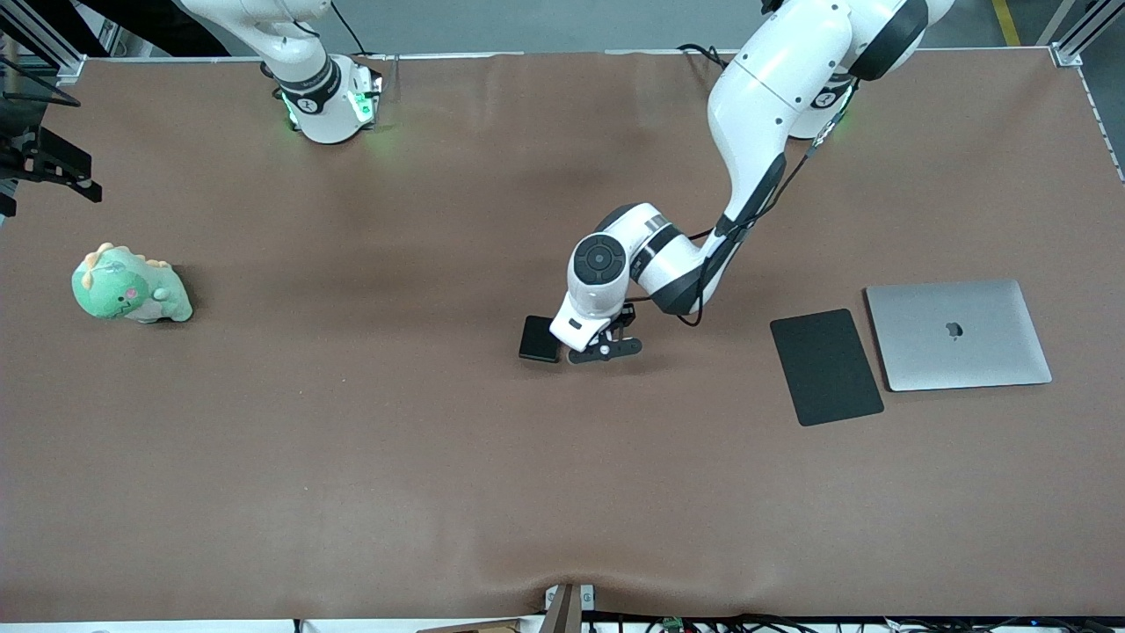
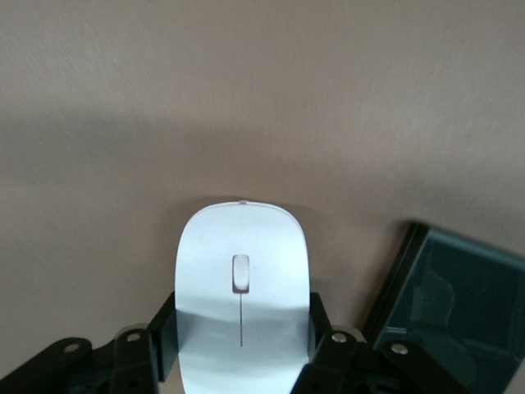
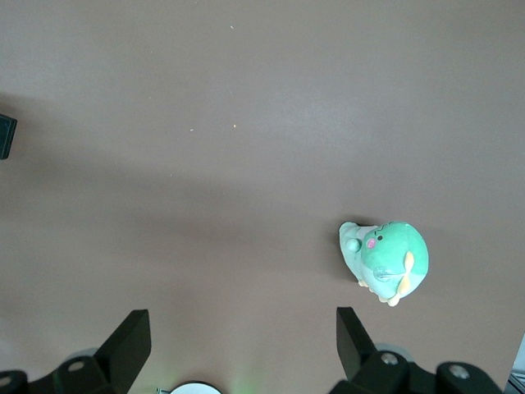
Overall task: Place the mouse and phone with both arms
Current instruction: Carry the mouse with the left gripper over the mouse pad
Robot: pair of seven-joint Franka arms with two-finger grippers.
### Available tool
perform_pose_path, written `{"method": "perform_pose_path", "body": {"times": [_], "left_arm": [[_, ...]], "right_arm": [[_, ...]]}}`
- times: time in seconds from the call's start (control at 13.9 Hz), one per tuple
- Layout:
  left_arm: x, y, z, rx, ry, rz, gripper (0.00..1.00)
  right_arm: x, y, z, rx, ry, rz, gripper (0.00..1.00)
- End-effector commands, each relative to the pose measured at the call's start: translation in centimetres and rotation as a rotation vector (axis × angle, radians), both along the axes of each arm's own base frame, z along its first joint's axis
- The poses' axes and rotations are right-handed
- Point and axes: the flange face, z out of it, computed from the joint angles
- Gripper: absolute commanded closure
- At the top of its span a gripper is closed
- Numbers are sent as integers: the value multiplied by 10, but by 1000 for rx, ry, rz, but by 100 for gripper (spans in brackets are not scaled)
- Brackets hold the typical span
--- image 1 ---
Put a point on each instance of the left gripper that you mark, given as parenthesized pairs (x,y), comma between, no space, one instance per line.
(625,316)

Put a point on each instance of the black square phone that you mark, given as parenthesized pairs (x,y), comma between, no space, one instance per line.
(534,338)

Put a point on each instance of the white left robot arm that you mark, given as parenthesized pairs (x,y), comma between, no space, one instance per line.
(756,105)

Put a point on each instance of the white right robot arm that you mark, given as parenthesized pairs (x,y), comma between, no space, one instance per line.
(316,105)

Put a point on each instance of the black mouse pad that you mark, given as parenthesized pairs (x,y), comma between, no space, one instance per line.
(826,396)

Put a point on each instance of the green dinosaur plush toy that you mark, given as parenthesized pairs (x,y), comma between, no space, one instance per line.
(114,290)

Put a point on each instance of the person in black clothes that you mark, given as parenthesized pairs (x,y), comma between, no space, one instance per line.
(149,22)

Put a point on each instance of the brown table cover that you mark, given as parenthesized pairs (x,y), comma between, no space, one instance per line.
(352,483)

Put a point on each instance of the silver closed laptop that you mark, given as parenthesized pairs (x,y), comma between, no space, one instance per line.
(958,352)

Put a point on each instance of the aluminium frame post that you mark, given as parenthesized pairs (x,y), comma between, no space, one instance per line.
(1068,54)
(66,61)

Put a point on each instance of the camera mount post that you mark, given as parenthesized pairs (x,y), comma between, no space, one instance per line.
(567,611)

